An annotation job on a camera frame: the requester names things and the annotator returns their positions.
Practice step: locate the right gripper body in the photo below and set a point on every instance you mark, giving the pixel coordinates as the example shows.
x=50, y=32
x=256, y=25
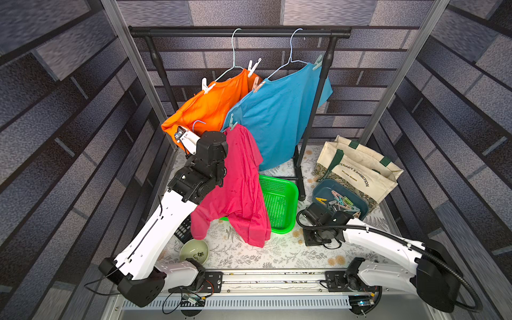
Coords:
x=310, y=215

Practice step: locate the pink garment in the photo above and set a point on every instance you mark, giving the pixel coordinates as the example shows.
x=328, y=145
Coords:
x=243, y=160

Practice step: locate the blue t-shirt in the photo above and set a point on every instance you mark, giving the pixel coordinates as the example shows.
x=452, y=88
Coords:
x=277, y=115

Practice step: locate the pale green clothespin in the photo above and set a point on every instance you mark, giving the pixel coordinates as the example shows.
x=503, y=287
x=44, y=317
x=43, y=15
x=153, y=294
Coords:
x=232, y=122

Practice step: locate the beige clothespin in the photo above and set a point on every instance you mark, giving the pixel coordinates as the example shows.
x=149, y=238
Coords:
x=257, y=84

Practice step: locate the white clothespin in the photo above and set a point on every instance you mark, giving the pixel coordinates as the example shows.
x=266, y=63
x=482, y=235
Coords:
x=318, y=63
x=206, y=86
x=252, y=67

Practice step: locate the orange garment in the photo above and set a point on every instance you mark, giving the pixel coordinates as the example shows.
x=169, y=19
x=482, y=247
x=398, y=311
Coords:
x=211, y=108

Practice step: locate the lilac wire hanger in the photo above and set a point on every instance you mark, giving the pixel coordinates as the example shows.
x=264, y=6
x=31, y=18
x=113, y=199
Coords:
x=198, y=126

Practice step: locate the light blue wire hanger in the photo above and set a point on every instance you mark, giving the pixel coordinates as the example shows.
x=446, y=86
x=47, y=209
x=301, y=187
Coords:
x=289, y=61

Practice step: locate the white plastic hanger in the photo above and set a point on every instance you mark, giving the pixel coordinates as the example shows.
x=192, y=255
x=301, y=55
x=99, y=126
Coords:
x=234, y=69

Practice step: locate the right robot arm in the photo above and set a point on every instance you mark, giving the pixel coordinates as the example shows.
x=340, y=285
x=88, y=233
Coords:
x=419, y=268

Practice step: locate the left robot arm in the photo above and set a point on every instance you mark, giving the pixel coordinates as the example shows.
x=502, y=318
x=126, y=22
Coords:
x=135, y=271

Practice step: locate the teal clothespin tray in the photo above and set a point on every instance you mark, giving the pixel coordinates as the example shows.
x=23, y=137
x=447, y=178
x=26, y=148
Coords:
x=335, y=197

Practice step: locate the green plastic laundry basket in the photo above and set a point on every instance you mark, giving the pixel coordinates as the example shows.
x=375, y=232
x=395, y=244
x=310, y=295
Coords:
x=280, y=204

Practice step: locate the green ceramic bowl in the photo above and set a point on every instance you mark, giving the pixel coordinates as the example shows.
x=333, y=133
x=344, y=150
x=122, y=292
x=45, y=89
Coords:
x=197, y=250

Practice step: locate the black calculator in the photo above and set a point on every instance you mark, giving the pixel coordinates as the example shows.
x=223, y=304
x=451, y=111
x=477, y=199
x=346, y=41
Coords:
x=183, y=232

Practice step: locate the black clothes rack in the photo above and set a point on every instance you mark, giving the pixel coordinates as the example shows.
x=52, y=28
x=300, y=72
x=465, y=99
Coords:
x=333, y=35

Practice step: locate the cream tote bag green handles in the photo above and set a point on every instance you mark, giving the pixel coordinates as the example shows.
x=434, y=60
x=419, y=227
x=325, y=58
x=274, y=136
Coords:
x=363, y=171

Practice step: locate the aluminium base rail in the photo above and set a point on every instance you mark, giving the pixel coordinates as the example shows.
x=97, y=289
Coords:
x=263, y=289

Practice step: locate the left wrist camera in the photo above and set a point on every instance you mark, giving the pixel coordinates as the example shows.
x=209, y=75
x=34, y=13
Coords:
x=187, y=140

